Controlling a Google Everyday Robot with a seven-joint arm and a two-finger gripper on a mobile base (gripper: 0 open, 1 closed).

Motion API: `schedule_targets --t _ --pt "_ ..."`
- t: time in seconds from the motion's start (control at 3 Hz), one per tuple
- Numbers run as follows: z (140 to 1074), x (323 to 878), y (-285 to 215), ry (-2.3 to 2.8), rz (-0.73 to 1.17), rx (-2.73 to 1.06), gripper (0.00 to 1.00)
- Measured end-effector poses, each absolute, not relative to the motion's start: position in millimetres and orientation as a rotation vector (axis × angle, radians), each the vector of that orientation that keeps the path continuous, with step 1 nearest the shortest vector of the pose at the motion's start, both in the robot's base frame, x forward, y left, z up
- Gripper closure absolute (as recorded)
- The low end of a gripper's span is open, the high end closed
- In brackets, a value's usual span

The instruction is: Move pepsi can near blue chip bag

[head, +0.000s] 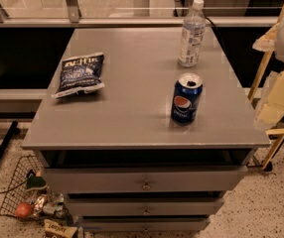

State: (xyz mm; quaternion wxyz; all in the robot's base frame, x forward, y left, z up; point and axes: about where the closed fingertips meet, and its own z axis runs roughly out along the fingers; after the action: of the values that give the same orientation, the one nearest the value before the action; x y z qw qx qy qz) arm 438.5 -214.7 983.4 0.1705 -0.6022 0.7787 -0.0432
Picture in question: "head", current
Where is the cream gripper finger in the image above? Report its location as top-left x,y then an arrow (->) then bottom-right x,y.
254,70 -> 284,130
252,24 -> 279,52

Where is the blue pepsi can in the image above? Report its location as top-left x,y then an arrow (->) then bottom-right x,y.
171,72 -> 204,124

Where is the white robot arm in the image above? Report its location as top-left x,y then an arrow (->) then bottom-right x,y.
252,17 -> 284,130

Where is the blue chip bag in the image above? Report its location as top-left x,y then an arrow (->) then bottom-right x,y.
52,53 -> 104,99

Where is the yellow snack bag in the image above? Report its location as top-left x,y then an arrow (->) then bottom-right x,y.
44,219 -> 77,238

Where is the yellow wooden stand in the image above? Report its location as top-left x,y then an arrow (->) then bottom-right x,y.
248,4 -> 284,172

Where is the clear plastic water bottle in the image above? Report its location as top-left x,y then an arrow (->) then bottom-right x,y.
178,0 -> 206,67

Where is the top grey drawer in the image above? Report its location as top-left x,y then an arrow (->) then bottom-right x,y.
43,166 -> 247,193

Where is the grey drawer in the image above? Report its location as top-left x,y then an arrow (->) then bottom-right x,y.
43,166 -> 247,193
66,197 -> 224,217
80,217 -> 210,232

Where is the grey drawer cabinet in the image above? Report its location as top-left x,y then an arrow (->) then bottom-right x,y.
23,28 -> 269,220

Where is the middle grey drawer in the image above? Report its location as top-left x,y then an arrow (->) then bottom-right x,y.
66,197 -> 224,217

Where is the bottom grey drawer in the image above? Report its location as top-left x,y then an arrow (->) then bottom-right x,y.
80,217 -> 210,232

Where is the crumpled silver wrapper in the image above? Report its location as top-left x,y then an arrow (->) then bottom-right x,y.
33,193 -> 68,219

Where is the green sponge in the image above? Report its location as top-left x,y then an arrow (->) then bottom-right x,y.
26,177 -> 47,191

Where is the red apple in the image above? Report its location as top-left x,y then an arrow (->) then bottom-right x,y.
15,202 -> 34,218

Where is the black wire basket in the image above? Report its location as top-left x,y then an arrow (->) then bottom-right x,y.
0,156 -> 69,221

